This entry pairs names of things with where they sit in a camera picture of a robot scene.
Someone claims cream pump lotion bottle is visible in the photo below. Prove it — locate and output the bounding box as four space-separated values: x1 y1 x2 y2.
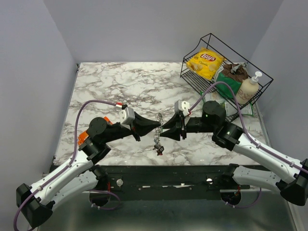
235 71 262 105

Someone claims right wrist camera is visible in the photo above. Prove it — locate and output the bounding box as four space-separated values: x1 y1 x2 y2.
174 100 190 116

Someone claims orange razor box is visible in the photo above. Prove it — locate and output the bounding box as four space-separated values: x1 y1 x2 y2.
77 116 113 146

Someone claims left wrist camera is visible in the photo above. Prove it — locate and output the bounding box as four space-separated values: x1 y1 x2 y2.
119 107 135 125

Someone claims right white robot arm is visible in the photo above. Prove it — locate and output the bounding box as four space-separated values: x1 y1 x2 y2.
161 101 308 206

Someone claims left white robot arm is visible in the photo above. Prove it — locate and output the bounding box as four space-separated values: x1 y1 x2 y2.
13 108 161 230

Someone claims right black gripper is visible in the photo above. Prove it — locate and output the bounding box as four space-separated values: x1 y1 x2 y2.
159 113 216 142

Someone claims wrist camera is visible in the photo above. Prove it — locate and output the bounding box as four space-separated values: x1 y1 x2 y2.
174 100 190 116
119 107 135 125

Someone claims green brown snack bag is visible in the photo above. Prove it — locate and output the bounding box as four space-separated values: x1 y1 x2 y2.
214 62 248 95

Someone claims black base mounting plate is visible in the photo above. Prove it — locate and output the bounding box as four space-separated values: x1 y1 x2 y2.
90 165 249 201

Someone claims black wire basket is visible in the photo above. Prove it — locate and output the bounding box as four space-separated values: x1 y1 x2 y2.
180 33 273 122

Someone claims green white snack packet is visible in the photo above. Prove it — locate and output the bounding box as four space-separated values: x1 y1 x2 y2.
203 91 254 116

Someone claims yellow Lays chips bag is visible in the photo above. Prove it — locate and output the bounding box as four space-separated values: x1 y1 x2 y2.
186 47 226 80

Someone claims metal disc with keyrings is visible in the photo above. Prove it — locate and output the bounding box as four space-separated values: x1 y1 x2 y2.
154 113 164 149

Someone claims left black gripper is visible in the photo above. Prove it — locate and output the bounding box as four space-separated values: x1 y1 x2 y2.
103 111 161 143

